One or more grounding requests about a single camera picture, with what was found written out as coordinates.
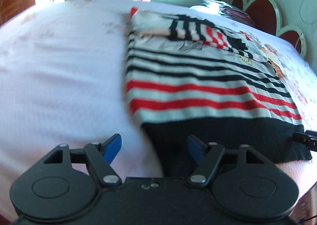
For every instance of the red scalloped headboard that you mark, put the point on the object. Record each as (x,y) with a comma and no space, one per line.
(267,17)

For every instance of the floral white bed sheet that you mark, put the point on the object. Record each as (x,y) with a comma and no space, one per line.
(63,76)

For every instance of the striped knit child sweater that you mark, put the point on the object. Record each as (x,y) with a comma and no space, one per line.
(189,76)

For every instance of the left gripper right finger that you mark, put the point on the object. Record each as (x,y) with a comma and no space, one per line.
(207,157)

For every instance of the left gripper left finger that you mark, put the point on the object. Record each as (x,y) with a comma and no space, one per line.
(99,157)

